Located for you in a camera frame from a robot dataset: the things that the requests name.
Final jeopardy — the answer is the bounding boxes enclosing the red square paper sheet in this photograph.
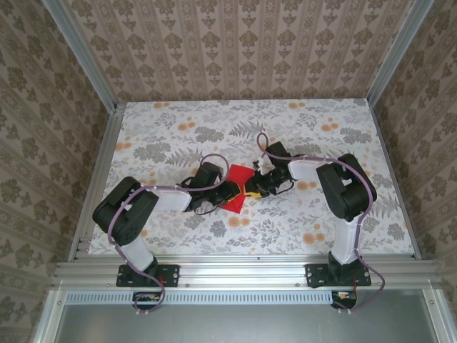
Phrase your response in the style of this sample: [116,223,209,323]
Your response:
[218,164,256,214]

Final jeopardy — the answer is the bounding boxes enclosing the grey sheet metal panel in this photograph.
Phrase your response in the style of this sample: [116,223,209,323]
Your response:
[34,289,453,343]

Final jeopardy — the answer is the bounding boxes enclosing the floral patterned table cover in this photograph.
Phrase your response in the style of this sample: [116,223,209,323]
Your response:
[87,99,417,257]

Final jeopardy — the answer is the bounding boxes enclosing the left black connector board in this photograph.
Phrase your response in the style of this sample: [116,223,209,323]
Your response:
[132,291,166,311]

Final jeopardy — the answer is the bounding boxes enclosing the black connector board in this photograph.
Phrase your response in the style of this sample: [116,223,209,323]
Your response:
[330,289,358,311]
[132,291,166,311]

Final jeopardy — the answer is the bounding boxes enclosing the right black connector board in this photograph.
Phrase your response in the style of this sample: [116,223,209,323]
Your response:
[330,289,358,311]

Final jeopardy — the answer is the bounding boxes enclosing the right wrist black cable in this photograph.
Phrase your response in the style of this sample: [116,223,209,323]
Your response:
[274,178,298,196]

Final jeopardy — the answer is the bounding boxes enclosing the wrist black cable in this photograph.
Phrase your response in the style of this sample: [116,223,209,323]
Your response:
[181,199,219,216]
[274,178,298,196]

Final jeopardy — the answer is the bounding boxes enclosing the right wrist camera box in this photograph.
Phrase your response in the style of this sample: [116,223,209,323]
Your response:
[252,159,275,176]

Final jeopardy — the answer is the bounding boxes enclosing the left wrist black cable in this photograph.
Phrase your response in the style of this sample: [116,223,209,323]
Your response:
[181,199,219,216]

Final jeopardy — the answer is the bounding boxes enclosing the aluminium mounting rail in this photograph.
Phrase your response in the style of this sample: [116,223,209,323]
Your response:
[51,254,443,289]

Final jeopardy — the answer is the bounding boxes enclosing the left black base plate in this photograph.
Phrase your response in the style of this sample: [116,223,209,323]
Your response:
[116,263,180,288]

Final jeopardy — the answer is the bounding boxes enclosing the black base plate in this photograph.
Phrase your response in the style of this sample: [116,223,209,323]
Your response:
[305,263,372,289]
[116,263,180,288]

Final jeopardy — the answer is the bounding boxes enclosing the slotted grey cable duct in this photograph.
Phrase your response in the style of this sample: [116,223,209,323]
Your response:
[66,289,335,304]

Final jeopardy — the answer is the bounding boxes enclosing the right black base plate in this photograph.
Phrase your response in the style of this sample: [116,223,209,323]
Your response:
[305,263,372,289]

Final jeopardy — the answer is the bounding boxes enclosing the left aluminium side rail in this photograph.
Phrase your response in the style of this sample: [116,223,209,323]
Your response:
[67,103,126,262]

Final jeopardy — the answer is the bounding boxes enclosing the aluminium side rail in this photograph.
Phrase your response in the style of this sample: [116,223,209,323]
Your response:
[67,103,126,262]
[367,99,424,260]

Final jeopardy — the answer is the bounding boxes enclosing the right aluminium side rail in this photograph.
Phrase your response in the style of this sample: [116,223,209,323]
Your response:
[367,99,424,260]

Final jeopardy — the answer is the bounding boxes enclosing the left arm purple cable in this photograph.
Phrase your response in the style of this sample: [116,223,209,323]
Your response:
[106,153,231,315]

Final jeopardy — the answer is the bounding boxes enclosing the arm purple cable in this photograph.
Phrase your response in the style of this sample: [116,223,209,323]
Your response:
[256,132,386,315]
[106,153,231,315]

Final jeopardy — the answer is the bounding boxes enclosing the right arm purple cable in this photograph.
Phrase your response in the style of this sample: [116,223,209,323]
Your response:
[256,132,386,315]

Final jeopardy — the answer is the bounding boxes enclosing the left aluminium frame post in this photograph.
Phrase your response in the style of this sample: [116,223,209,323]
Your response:
[42,0,119,111]

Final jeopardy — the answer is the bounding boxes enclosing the aluminium frame post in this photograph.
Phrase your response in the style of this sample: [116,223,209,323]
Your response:
[366,0,435,104]
[42,0,119,111]

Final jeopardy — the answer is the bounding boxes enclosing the right aluminium frame post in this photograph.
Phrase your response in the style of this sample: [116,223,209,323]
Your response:
[366,0,435,104]

